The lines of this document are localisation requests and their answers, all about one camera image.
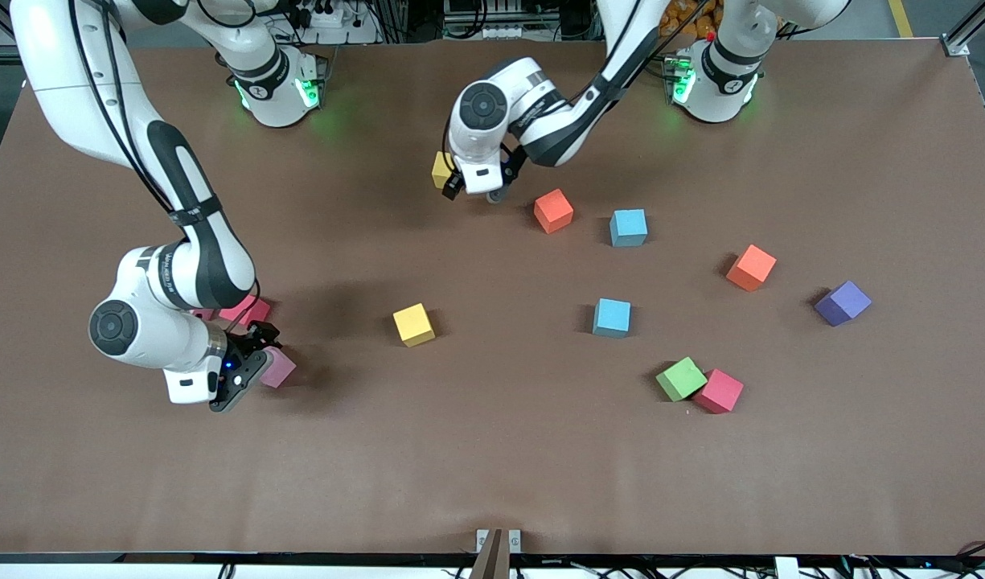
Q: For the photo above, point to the aluminium frame profile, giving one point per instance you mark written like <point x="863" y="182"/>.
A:
<point x="970" y="32"/>

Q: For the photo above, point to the metal table edge bracket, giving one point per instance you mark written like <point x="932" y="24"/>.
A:
<point x="498" y="551"/>

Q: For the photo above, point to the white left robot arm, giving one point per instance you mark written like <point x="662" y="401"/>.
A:
<point x="540" y="104"/>

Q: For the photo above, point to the white power strip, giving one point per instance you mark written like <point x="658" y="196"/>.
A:
<point x="323" y="16"/>

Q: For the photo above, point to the small white box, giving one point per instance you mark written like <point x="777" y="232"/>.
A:
<point x="785" y="568"/>

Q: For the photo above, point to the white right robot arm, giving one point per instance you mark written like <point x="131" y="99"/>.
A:
<point x="186" y="265"/>

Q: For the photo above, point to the green foam block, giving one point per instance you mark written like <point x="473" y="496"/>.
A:
<point x="681" y="379"/>

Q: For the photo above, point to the yellow foam block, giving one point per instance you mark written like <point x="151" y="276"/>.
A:
<point x="441" y="170"/>
<point x="413" y="325"/>

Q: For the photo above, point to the purple foam block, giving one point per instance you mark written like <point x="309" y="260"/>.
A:
<point x="843" y="303"/>

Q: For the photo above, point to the red foam block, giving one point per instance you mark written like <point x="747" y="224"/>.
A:
<point x="255" y="312"/>
<point x="721" y="392"/>

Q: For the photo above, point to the bag of orange fruit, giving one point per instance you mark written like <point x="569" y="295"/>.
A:
<point x="689" y="20"/>

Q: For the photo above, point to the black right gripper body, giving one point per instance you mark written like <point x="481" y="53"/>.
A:
<point x="241" y="344"/>

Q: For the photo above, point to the orange foam block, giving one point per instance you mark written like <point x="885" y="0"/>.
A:
<point x="553" y="211"/>
<point x="751" y="268"/>

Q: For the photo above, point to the blue foam block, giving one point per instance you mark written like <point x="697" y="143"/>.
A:
<point x="628" y="227"/>
<point x="612" y="318"/>

